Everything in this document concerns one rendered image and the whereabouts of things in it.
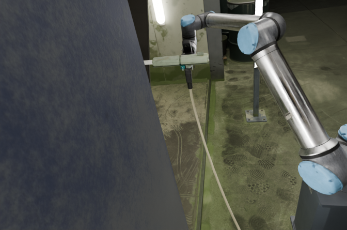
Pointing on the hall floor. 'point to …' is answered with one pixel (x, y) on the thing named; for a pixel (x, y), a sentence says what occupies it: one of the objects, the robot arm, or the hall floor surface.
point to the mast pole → (256, 91)
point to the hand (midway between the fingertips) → (186, 65)
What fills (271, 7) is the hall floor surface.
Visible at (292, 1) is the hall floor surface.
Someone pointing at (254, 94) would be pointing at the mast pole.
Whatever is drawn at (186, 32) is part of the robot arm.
